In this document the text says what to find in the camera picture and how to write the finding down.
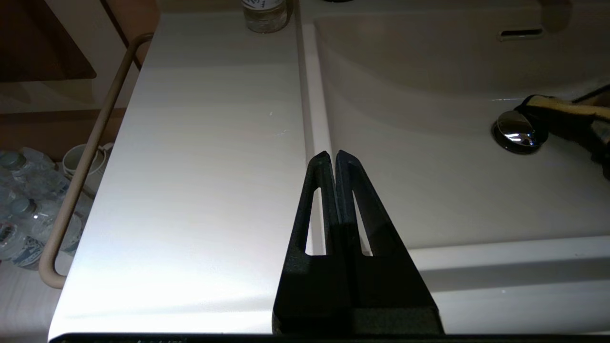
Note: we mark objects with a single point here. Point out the shrink-wrapped water bottle pack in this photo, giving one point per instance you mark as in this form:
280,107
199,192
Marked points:
28,209

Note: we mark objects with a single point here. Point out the white sink basin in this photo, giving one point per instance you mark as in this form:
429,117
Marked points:
452,166

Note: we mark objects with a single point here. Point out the uncapped clear plastic bottle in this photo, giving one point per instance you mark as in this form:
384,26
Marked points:
264,16

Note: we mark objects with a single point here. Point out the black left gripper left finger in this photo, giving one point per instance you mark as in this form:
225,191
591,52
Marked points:
310,295

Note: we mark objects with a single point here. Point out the chrome drain stopper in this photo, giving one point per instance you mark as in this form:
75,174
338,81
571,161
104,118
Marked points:
517,131

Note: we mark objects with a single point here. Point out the white mug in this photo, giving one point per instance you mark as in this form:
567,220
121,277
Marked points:
78,164

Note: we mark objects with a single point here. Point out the yellow cloth with black trim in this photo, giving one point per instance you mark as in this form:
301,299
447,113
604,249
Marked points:
562,108

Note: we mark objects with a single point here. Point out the beige towel rail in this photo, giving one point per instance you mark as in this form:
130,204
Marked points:
95,143

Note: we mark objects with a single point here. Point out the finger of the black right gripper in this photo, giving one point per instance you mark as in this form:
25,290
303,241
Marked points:
603,162

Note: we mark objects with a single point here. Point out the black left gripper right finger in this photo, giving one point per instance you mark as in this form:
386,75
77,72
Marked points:
386,290

